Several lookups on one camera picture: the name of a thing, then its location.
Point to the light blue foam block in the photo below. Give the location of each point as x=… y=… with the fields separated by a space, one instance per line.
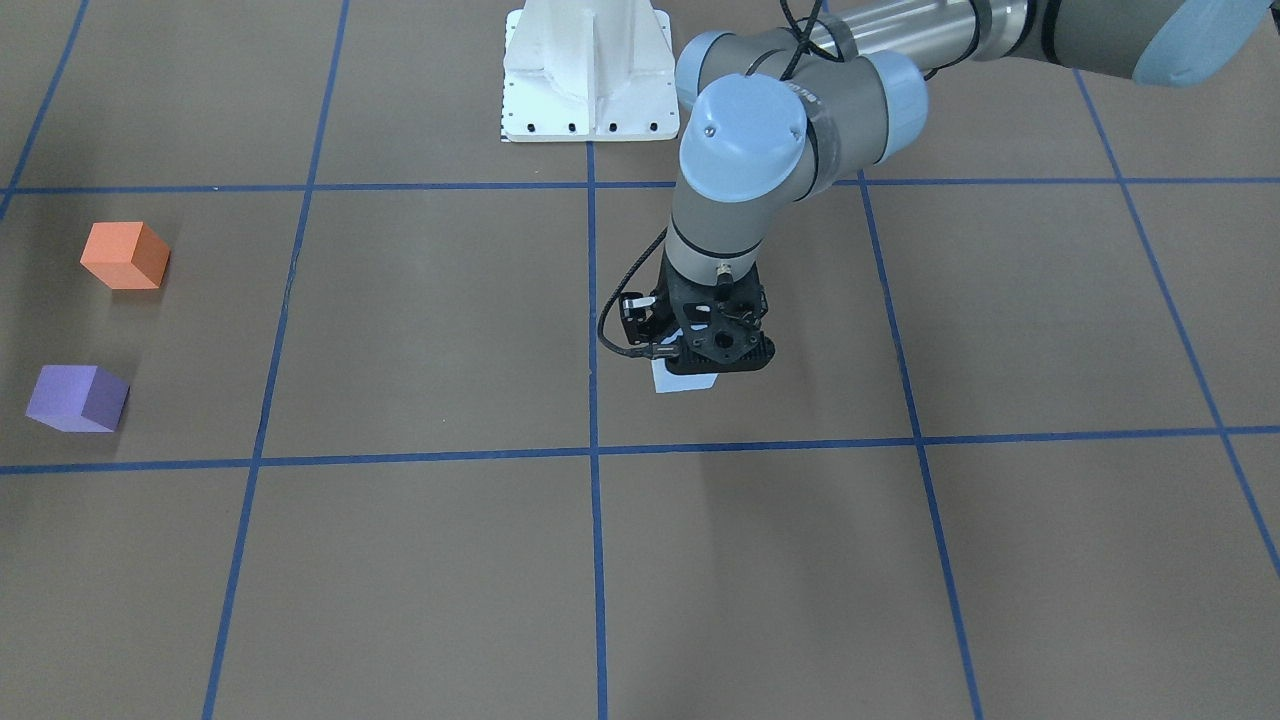
x=666 y=383

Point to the purple foam block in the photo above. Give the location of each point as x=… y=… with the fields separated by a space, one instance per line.
x=78 y=399

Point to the orange foam block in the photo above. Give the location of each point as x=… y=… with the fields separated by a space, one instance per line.
x=126 y=255

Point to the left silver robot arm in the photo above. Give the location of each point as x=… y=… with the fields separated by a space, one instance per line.
x=778 y=117

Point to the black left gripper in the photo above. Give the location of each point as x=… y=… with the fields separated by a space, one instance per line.
x=641 y=313

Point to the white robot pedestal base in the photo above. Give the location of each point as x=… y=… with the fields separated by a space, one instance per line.
x=588 y=71

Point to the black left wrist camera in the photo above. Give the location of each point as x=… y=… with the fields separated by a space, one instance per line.
x=721 y=336

